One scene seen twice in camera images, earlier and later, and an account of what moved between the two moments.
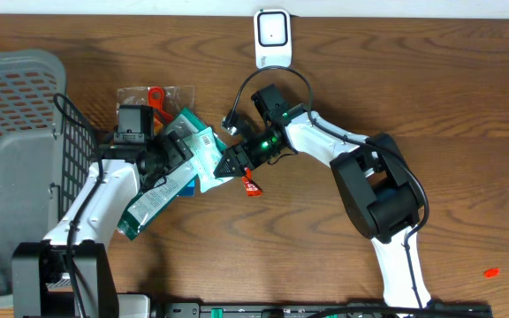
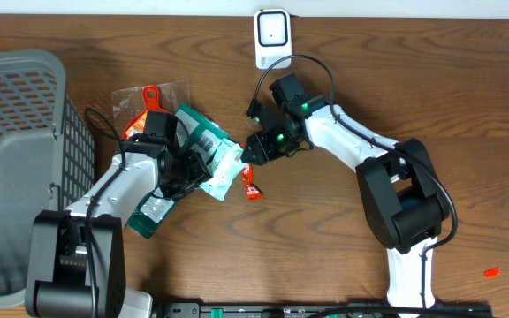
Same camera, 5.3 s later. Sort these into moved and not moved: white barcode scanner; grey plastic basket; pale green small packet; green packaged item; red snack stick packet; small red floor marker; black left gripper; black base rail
Moved: black left gripper; green packaged item; pale green small packet
Not moved: black base rail; small red floor marker; red snack stick packet; grey plastic basket; white barcode scanner
